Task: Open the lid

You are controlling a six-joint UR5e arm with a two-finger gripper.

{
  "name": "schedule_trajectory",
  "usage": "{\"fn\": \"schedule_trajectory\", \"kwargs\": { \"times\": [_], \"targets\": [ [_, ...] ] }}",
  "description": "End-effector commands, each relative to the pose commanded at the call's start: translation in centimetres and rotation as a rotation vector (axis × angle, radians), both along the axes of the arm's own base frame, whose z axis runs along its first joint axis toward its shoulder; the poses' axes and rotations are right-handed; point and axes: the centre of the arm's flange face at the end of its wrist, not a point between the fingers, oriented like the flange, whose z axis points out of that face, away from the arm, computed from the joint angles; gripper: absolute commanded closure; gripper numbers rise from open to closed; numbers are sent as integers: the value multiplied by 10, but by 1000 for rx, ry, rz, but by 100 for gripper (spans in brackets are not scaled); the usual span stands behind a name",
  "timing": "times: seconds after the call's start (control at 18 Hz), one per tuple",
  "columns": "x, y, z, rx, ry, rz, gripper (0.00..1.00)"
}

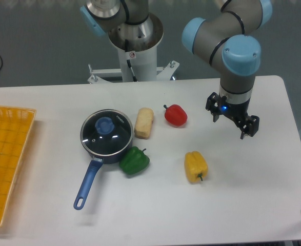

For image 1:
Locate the yellow plastic basket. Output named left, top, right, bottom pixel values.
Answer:
left=0, top=106, right=36, bottom=227

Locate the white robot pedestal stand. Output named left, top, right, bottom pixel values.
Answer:
left=88, top=13, right=179, bottom=84

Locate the green bell pepper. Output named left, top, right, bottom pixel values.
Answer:
left=119, top=146, right=150, bottom=175

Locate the glass lid blue knob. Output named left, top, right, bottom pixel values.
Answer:
left=80, top=109, right=133, bottom=157

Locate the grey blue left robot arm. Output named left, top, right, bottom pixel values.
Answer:
left=80, top=1, right=272, bottom=136

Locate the beige bread loaf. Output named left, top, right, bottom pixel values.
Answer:
left=134, top=108, right=154, bottom=139

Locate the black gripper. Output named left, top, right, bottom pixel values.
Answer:
left=205, top=87, right=260, bottom=139

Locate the blue saucepan with handle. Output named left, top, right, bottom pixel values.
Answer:
left=73, top=109, right=134, bottom=211

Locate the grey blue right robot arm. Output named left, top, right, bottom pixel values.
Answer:
left=182, top=1, right=273, bottom=122

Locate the red bell pepper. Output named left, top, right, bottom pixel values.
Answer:
left=163, top=104, right=188, bottom=127

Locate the yellow bell pepper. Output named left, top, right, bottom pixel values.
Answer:
left=184, top=151, right=208, bottom=183

